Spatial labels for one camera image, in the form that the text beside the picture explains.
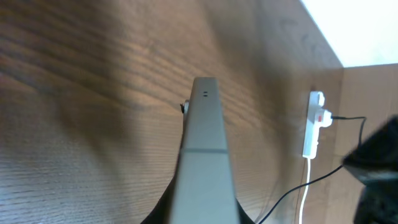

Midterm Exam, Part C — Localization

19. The Galaxy S25 Ultra smartphone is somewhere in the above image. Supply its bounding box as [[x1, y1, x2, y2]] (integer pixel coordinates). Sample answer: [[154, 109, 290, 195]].
[[167, 78, 240, 224]]

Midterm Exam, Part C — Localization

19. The white USB charger plug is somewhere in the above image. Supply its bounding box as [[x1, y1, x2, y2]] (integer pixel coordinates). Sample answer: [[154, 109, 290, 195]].
[[314, 109, 333, 128]]

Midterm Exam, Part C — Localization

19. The white power strip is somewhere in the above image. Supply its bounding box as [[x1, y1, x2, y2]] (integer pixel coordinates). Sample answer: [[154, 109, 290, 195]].
[[302, 91, 325, 159]]

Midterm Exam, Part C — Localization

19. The black charging cable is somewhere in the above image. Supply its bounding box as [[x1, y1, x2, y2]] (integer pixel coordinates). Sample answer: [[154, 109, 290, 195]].
[[257, 114, 368, 224]]

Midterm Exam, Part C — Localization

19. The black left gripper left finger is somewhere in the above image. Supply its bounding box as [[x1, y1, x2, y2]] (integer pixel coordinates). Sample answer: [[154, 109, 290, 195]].
[[141, 178, 175, 224]]

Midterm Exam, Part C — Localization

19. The white power strip cord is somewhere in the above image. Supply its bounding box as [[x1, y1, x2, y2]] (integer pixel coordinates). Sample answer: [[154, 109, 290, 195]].
[[298, 157, 312, 224]]

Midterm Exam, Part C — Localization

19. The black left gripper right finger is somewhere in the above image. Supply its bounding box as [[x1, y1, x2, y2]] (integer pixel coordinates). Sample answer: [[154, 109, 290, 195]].
[[236, 199, 255, 224]]

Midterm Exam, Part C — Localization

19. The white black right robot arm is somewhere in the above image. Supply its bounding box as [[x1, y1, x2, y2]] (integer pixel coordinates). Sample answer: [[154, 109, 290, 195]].
[[342, 116, 397, 224]]

